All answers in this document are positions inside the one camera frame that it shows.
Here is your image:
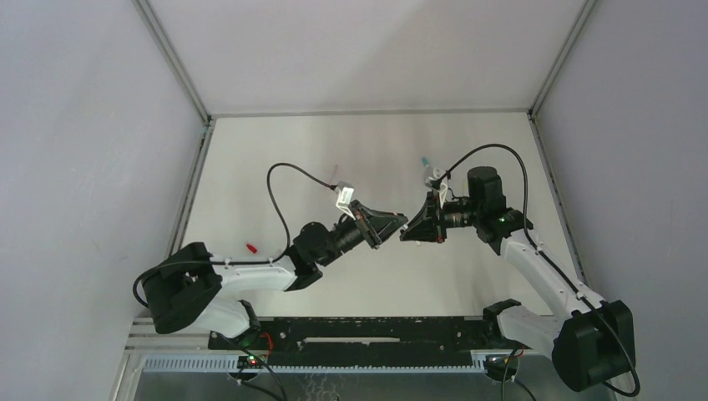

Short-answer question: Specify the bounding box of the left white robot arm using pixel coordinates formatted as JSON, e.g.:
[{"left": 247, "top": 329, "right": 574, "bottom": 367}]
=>
[{"left": 133, "top": 200, "right": 408, "bottom": 338}]

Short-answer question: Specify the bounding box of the right camera cable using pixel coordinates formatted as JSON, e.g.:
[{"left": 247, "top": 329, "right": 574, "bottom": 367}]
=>
[{"left": 437, "top": 144, "right": 641, "bottom": 398}]

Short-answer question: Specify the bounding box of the camera cable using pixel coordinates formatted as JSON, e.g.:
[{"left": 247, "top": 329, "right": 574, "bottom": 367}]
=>
[
  {"left": 437, "top": 144, "right": 641, "bottom": 398},
  {"left": 132, "top": 162, "right": 338, "bottom": 309}
]

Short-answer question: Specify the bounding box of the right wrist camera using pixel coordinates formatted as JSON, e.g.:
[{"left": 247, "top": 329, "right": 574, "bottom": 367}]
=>
[{"left": 423, "top": 165, "right": 449, "bottom": 208}]

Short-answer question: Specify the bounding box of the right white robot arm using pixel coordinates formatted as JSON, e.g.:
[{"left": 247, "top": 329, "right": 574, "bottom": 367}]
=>
[{"left": 400, "top": 166, "right": 637, "bottom": 392}]

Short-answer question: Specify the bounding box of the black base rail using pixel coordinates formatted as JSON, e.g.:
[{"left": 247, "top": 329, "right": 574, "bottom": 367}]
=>
[{"left": 207, "top": 299, "right": 538, "bottom": 368}]

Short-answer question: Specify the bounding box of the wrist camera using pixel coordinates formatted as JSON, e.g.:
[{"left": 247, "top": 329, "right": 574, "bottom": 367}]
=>
[
  {"left": 423, "top": 165, "right": 449, "bottom": 208},
  {"left": 334, "top": 181, "right": 354, "bottom": 219}
]

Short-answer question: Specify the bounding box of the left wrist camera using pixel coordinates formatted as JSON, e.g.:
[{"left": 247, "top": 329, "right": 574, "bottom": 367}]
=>
[{"left": 334, "top": 181, "right": 354, "bottom": 219}]

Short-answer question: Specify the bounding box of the perforated cable tray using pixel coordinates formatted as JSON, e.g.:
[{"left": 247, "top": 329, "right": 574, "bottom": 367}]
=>
[{"left": 142, "top": 354, "right": 487, "bottom": 373}]

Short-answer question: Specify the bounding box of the left camera cable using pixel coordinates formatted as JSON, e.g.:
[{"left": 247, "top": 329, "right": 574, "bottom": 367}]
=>
[{"left": 132, "top": 162, "right": 338, "bottom": 309}]

